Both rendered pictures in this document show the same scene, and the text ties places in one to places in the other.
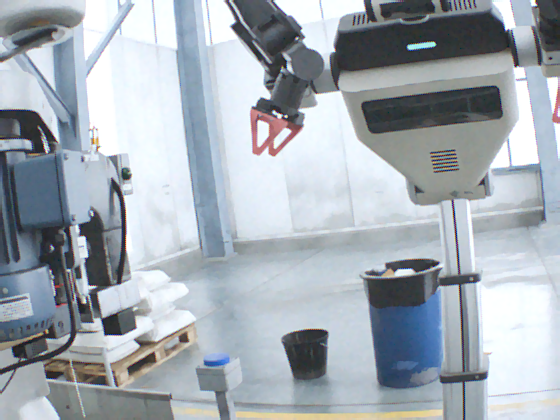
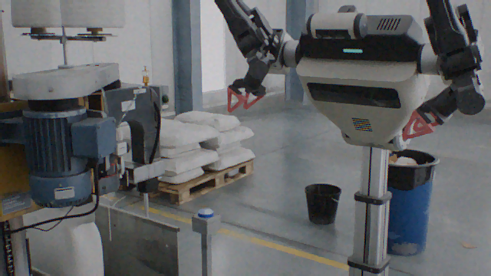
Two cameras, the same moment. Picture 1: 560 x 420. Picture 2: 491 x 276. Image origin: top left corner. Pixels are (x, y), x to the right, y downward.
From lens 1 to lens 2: 0.66 m
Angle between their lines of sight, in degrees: 17
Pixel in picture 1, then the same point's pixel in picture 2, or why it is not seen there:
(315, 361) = (326, 211)
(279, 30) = (250, 40)
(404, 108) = (333, 90)
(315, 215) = not seen: hidden behind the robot
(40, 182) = (84, 136)
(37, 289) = (79, 184)
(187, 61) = not seen: outside the picture
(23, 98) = (77, 91)
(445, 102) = (359, 92)
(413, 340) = (398, 216)
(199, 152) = (296, 14)
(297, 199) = not seen: hidden behind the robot
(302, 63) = (255, 68)
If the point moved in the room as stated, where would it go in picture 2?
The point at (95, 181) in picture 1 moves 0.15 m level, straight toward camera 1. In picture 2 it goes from (141, 105) to (134, 112)
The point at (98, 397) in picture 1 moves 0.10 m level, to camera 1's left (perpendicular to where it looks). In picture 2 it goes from (135, 222) to (114, 220)
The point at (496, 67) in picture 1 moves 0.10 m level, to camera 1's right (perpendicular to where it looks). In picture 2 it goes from (398, 76) to (435, 77)
